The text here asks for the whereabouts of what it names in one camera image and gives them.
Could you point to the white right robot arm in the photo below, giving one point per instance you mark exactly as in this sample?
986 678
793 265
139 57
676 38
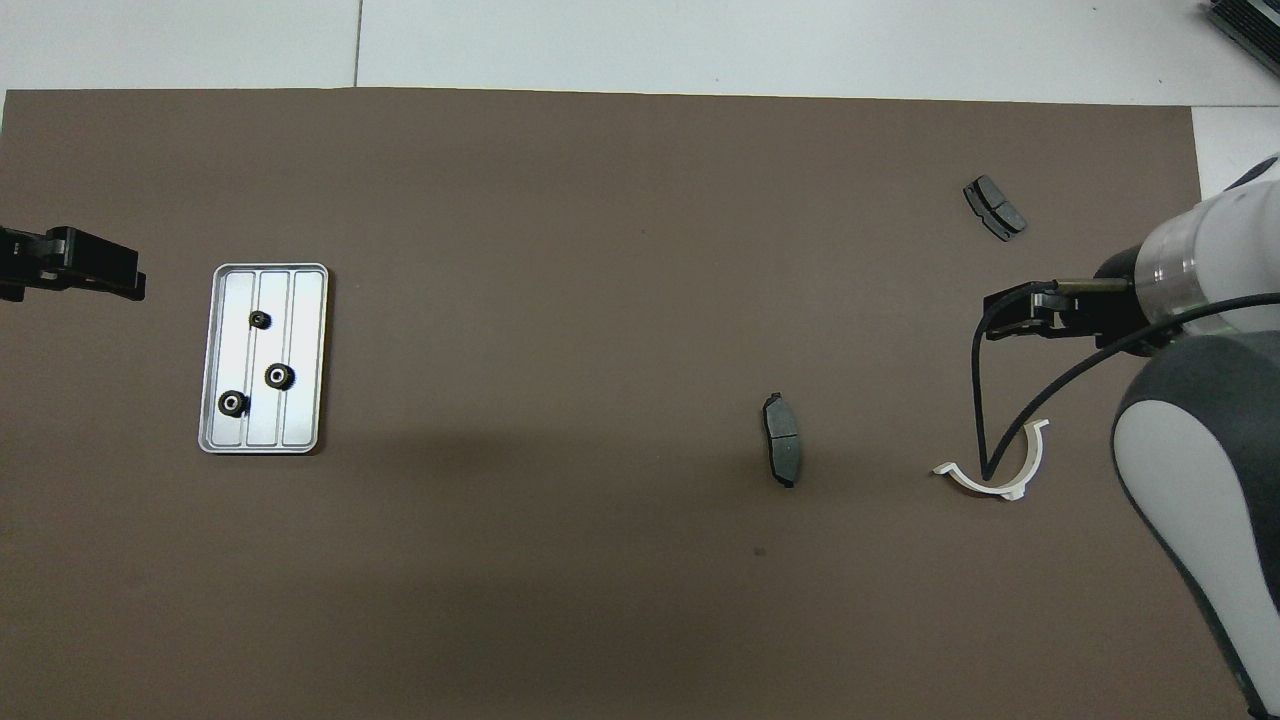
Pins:
1200 500

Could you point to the small black bearing gear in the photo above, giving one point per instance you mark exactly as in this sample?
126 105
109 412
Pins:
259 319

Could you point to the brown table mat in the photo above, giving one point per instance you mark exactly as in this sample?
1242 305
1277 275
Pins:
600 250

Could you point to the long grey brake pad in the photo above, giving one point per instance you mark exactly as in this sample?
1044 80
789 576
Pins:
782 440

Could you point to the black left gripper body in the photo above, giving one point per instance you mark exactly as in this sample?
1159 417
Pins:
22 262

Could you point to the short dark brake pad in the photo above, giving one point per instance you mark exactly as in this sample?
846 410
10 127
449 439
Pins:
995 207

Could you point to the white curved plastic bracket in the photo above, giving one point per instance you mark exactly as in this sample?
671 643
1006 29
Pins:
1035 460

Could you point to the black ridged device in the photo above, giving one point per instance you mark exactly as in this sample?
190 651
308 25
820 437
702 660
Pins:
1248 25

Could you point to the silver metal tray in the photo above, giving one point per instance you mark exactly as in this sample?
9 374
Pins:
300 420

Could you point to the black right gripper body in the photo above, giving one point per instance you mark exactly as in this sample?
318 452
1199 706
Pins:
1115 310

